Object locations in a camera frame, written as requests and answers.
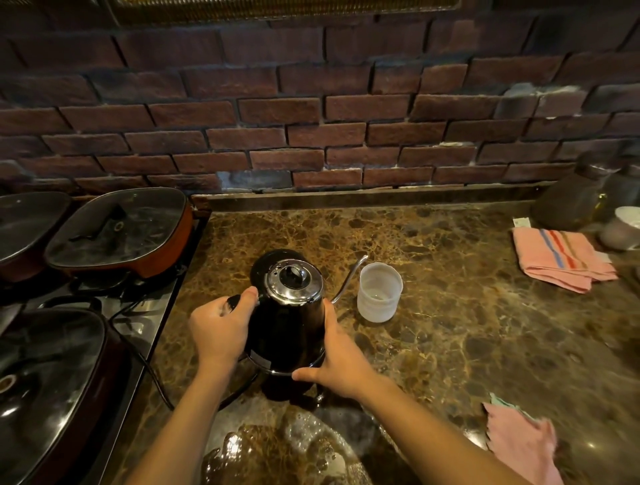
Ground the person's left hand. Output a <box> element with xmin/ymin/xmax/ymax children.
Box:
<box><xmin>188</xmin><ymin>286</ymin><xmax>260</xmax><ymax>371</ymax></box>

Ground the person's right hand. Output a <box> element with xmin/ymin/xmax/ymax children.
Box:
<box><xmin>291</xmin><ymin>299</ymin><xmax>382</xmax><ymax>401</ymax></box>

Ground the black gooseneck electric kettle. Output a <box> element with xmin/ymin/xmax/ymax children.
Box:
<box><xmin>226</xmin><ymin>254</ymin><xmax>369</xmax><ymax>376</ymax></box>

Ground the person's left forearm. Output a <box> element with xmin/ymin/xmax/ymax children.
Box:
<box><xmin>124</xmin><ymin>361</ymin><xmax>237</xmax><ymax>485</ymax></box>

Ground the person's right forearm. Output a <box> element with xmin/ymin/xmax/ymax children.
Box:
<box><xmin>357</xmin><ymin>375</ymin><xmax>532</xmax><ymax>485</ymax></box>

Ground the clear glass pot lid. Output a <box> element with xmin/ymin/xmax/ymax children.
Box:
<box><xmin>201</xmin><ymin>411</ymin><xmax>374</xmax><ymax>485</ymax></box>

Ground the black gas stove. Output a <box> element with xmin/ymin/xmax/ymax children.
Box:
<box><xmin>0</xmin><ymin>199</ymin><xmax>212</xmax><ymax>485</ymax></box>

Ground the translucent white plastic cup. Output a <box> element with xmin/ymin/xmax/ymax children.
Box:
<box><xmin>356</xmin><ymin>262</ymin><xmax>404</xmax><ymax>324</ymax></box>

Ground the red square pan, glass lid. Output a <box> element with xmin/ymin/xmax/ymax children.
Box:
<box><xmin>43</xmin><ymin>187</ymin><xmax>195</xmax><ymax>280</ymax></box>

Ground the large black pan with lid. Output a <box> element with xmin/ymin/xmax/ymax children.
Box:
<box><xmin>0</xmin><ymin>308</ymin><xmax>127</xmax><ymax>485</ymax></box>

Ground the plain pink cloth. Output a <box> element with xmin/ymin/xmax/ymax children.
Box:
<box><xmin>482</xmin><ymin>393</ymin><xmax>565</xmax><ymax>485</ymax></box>

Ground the dark pan with glass lid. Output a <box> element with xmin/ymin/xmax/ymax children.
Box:
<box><xmin>0</xmin><ymin>191</ymin><xmax>74</xmax><ymax>283</ymax></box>

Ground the pink striped towel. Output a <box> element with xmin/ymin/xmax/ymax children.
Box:
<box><xmin>512</xmin><ymin>217</ymin><xmax>619</xmax><ymax>294</ymax></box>

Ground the large dark glass jar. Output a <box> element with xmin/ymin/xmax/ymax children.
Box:
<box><xmin>531</xmin><ymin>154</ymin><xmax>617</xmax><ymax>232</ymax></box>

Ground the small glass jar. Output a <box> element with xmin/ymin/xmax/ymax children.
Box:
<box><xmin>600</xmin><ymin>164</ymin><xmax>640</xmax><ymax>222</ymax></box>

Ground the black power cable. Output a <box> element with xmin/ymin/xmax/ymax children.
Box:
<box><xmin>111</xmin><ymin>319</ymin><xmax>262</xmax><ymax>412</ymax></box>

